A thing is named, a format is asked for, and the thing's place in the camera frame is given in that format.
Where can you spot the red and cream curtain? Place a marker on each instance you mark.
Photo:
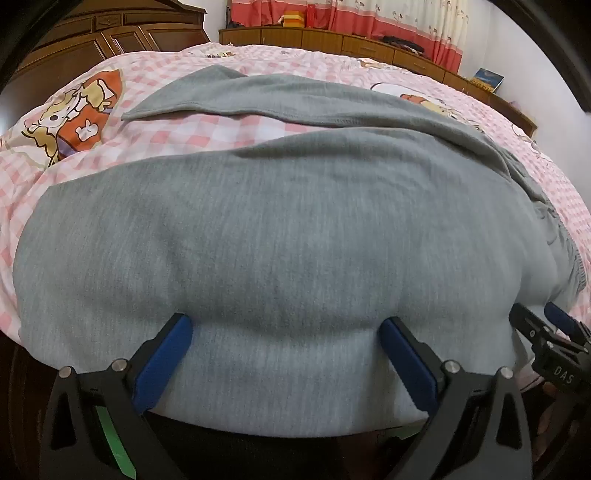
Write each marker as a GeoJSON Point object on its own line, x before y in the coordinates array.
{"type": "Point", "coordinates": [369, 18]}

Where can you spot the carved wooden headboard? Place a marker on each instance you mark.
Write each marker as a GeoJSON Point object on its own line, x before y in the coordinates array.
{"type": "Point", "coordinates": [92, 50]}

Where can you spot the dark folded clothes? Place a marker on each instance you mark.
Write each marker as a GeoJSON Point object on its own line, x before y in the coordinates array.
{"type": "Point", "coordinates": [402, 43]}

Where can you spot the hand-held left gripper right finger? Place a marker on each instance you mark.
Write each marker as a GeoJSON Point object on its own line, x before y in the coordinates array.
{"type": "Point", "coordinates": [408, 364]}

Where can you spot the long wooden cabinet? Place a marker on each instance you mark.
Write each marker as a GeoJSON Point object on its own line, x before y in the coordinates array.
{"type": "Point", "coordinates": [323, 40]}

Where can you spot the yellow box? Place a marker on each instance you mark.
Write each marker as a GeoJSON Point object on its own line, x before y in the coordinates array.
{"type": "Point", "coordinates": [293, 20]}

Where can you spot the pink checked cartoon bed sheet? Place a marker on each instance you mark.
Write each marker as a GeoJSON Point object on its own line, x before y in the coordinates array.
{"type": "Point", "coordinates": [194, 129]}

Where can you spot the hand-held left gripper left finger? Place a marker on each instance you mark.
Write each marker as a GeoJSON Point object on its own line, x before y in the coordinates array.
{"type": "Point", "coordinates": [164, 357]}

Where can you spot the red box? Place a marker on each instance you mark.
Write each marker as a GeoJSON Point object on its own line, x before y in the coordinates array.
{"type": "Point", "coordinates": [312, 17]}

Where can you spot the blue book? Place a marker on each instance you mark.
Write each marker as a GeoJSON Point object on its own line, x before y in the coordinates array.
{"type": "Point", "coordinates": [488, 79]}

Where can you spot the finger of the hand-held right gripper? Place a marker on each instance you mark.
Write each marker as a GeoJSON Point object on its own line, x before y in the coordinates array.
{"type": "Point", "coordinates": [526, 321]}
{"type": "Point", "coordinates": [561, 317]}

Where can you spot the grey pants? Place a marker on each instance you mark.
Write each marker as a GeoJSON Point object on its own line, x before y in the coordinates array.
{"type": "Point", "coordinates": [277, 221]}

